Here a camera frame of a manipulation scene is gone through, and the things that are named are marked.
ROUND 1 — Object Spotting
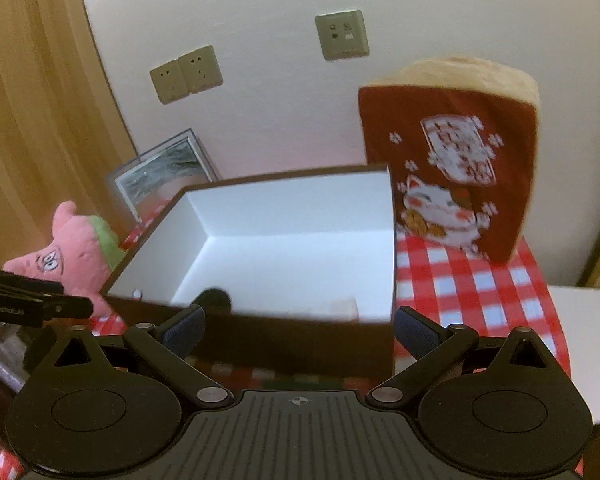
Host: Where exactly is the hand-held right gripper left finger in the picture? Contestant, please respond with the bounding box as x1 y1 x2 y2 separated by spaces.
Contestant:
54 305 236 407

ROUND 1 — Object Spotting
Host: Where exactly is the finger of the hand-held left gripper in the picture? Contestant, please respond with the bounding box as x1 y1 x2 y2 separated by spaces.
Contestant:
42 294 95 320

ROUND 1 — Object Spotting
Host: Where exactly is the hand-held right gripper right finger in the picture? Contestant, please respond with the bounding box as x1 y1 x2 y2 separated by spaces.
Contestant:
365 305 548 407

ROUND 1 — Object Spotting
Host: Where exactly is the dark brown cardboard box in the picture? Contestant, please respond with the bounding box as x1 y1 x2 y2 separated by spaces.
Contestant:
100 162 398 378

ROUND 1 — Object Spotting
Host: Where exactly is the black round object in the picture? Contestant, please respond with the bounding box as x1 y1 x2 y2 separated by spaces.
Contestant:
195 287 232 311

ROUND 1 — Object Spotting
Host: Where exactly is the pink starfish plush toy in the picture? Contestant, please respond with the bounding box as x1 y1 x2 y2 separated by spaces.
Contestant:
2 201 128 318

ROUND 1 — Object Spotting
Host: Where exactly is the red checkered tablecloth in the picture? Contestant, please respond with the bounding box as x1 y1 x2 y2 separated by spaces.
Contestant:
0 200 573 480

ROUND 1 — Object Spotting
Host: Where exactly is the white side cabinet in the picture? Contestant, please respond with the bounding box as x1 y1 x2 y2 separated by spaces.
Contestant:
545 285 600 428

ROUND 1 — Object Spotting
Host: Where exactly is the wooden side panel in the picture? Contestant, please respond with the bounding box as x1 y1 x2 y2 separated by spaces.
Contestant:
0 0 138 281

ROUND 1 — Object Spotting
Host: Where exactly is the red lucky cat cushion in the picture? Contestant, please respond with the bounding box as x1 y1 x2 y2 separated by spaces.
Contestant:
357 55 540 265

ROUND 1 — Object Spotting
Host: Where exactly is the beige wall power socket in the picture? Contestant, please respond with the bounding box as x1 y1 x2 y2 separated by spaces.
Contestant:
177 45 223 93
149 60 188 105

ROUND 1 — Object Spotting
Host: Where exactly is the beige wall network plate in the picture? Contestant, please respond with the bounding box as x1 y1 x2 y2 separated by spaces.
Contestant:
314 9 371 62

